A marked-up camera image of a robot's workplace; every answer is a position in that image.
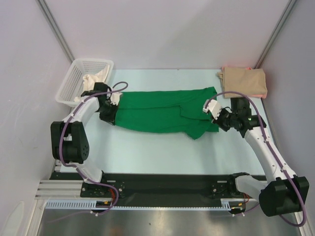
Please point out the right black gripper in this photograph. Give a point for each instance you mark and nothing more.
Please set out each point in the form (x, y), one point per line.
(219, 121)

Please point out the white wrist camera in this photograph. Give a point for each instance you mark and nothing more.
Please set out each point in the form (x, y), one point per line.
(212, 107)
(115, 97)

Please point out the right grey cable duct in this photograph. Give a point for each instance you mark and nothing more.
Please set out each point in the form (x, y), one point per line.
(230, 203)

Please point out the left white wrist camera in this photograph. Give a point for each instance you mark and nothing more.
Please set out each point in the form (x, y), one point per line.
(115, 97)

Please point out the green t shirt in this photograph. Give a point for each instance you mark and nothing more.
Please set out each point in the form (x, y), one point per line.
(160, 112)

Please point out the left aluminium corner post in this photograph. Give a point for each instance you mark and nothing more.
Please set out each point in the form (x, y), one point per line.
(48, 15)

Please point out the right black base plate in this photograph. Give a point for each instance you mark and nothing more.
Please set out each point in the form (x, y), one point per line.
(224, 189)

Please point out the white plastic basket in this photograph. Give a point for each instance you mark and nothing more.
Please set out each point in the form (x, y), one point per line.
(72, 85)

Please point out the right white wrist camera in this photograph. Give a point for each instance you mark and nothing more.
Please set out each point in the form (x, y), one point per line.
(212, 107)

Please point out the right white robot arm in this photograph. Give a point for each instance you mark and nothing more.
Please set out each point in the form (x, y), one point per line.
(284, 191)

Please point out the grey cable duct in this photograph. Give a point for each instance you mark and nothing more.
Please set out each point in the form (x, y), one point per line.
(230, 203)
(78, 204)

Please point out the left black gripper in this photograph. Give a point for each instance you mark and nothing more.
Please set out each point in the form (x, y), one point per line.
(110, 118)

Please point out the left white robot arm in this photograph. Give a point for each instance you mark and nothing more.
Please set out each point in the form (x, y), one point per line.
(68, 137)

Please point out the left grey cable duct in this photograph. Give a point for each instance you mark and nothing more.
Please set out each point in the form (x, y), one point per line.
(78, 204)

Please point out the aluminium corner post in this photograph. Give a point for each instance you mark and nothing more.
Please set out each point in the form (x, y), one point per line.
(48, 15)
(288, 10)

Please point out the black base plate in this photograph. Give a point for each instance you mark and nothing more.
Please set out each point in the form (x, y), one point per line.
(90, 190)
(224, 189)

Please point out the right aluminium corner post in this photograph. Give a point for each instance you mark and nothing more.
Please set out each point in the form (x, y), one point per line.
(288, 10)

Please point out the cream t shirt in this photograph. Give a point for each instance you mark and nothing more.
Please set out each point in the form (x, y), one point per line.
(94, 83)

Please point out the folded tan t shirt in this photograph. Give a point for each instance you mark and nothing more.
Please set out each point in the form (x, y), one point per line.
(243, 82)

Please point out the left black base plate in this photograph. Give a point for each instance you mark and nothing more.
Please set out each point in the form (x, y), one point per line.
(90, 190)

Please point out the aluminium front rail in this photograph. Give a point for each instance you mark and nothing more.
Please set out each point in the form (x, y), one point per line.
(136, 188)

